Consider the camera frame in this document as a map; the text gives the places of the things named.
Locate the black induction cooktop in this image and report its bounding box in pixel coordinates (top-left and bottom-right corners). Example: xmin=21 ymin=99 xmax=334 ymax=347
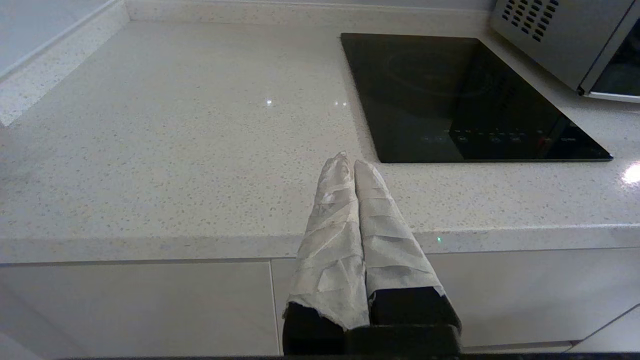
xmin=341 ymin=33 xmax=614 ymax=164

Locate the black glass microwave door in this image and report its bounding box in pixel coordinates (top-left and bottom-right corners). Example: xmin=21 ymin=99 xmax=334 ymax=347
xmin=580 ymin=20 xmax=640 ymax=104

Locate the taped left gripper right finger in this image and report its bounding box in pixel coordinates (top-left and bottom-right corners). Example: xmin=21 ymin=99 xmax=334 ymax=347
xmin=354 ymin=160 xmax=462 ymax=328

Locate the white cabinet front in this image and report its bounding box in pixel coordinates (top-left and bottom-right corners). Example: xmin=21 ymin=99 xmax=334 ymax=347
xmin=271 ymin=247 xmax=640 ymax=351
xmin=0 ymin=261 xmax=279 ymax=358

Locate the silver black microwave oven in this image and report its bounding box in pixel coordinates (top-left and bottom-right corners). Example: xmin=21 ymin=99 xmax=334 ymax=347
xmin=490 ymin=0 xmax=640 ymax=104

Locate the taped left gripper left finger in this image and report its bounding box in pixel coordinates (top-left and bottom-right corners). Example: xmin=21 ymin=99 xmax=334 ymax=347
xmin=282 ymin=151 xmax=371 ymax=356

